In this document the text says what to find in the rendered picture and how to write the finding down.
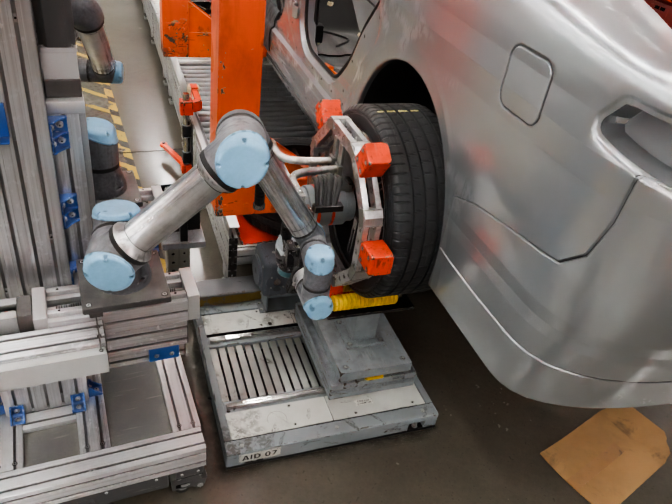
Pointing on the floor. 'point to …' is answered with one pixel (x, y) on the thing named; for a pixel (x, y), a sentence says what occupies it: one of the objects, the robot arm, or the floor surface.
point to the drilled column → (180, 258)
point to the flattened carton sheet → (609, 455)
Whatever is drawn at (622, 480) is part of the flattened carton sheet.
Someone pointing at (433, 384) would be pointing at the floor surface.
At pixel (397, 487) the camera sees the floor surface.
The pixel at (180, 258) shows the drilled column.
